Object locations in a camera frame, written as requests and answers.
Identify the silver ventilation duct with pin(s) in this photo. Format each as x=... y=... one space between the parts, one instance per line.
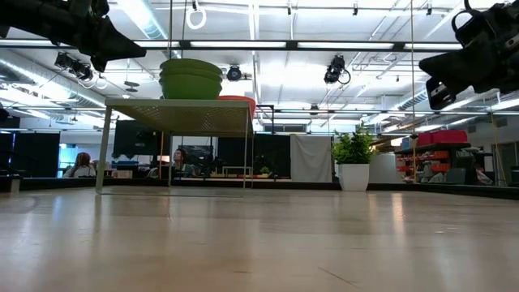
x=40 y=79

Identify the blue storage bin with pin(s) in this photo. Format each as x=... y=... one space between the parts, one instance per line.
x=125 y=165

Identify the grey cloth panel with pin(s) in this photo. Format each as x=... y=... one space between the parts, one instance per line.
x=311 y=158

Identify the black aluminium table frame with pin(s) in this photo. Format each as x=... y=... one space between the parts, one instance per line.
x=446 y=190

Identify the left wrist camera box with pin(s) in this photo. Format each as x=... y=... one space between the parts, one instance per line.
x=99 y=64

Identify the black overhead frame beam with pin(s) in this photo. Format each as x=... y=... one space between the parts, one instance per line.
x=292 y=44

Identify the floral mini bowl green outside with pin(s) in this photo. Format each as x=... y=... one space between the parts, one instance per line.
x=190 y=74
x=190 y=89
x=190 y=64

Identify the red storage box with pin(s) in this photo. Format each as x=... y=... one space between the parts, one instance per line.
x=442 y=137

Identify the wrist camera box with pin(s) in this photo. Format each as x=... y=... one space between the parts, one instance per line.
x=99 y=64
x=440 y=93

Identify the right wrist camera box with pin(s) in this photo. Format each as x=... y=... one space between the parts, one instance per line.
x=440 y=93

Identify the black monitor screen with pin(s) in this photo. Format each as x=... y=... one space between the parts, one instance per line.
x=135 y=140

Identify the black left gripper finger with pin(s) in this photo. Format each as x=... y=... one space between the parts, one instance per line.
x=109 y=44

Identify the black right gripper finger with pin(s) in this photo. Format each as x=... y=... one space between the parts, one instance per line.
x=470 y=63

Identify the artificial plant in white pot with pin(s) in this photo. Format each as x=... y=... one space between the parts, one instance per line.
x=353 y=162

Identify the cardboard box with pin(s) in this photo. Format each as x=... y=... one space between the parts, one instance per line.
x=121 y=174

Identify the person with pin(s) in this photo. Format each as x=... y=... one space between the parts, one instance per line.
x=180 y=162
x=81 y=167

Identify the storage shelving rack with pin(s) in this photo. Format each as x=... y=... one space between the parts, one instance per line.
x=434 y=162

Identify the black ceiling track light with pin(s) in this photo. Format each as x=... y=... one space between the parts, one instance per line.
x=75 y=67
x=334 y=71
x=234 y=73

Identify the black partition panel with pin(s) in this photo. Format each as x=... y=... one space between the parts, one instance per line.
x=32 y=154
x=275 y=154

